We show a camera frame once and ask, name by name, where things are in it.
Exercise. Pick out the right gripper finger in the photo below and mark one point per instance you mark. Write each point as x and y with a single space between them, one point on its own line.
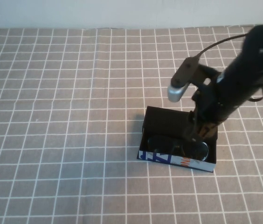
191 130
207 131

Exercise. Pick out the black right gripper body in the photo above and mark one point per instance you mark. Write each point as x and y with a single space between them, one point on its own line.
205 102

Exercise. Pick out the black sunglasses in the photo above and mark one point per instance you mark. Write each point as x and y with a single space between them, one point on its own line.
161 143

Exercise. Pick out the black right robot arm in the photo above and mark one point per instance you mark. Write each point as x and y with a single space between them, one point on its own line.
241 74

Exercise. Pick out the black glasses case blue print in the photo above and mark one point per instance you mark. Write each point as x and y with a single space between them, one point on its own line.
164 121

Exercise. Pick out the grey white-checked tablecloth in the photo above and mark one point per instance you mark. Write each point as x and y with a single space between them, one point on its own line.
52 116

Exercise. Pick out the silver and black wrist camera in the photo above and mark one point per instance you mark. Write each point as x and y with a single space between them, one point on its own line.
180 79

